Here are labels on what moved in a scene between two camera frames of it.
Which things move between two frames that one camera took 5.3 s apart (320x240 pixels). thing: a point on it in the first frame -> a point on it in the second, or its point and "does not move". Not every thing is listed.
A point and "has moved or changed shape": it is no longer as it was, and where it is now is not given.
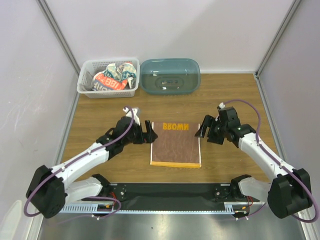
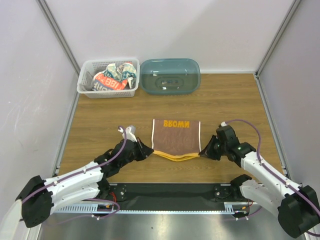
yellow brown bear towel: [176, 145] has moved or changed shape
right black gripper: [212, 131] -> [214, 147]
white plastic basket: [99, 65] does not move
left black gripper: [149, 135] -> [143, 150]
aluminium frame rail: [91, 208] does not move
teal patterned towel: [122, 72] does not move
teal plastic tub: [170, 76] does not move
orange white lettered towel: [102, 82] does not move
